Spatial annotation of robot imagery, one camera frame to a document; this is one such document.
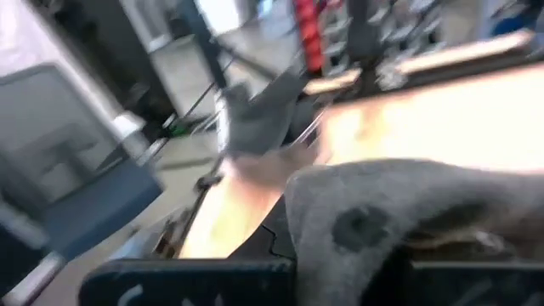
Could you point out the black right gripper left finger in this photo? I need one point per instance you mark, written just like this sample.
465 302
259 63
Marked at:
191 282

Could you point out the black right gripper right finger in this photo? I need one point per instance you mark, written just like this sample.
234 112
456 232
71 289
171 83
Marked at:
476 285

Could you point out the beige cap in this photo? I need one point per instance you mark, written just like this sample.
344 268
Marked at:
382 191

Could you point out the dark grey cap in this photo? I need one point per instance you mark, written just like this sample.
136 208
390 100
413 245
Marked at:
255 123

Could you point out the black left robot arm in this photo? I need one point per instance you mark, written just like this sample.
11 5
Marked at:
363 38

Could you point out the blue chair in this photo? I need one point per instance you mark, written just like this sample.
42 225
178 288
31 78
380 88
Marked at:
102 204

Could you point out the clear plastic bin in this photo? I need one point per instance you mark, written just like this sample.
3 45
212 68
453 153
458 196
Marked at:
223 127

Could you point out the grey cabinet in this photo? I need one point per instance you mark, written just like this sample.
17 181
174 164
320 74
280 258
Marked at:
51 127

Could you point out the red cylinder object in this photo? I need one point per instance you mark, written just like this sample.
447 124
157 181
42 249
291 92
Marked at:
310 34

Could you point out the black frame post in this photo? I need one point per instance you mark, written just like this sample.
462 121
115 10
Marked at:
204 42

